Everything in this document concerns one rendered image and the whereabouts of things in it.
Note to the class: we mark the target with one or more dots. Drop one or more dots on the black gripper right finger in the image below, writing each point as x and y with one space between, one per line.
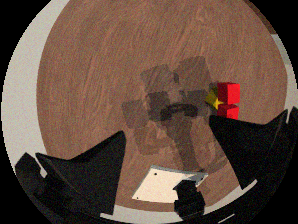
246 144

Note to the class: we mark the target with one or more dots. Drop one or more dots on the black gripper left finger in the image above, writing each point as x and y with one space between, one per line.
94 174

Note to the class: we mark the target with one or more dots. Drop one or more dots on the red cube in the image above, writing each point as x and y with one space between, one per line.
228 93
228 110

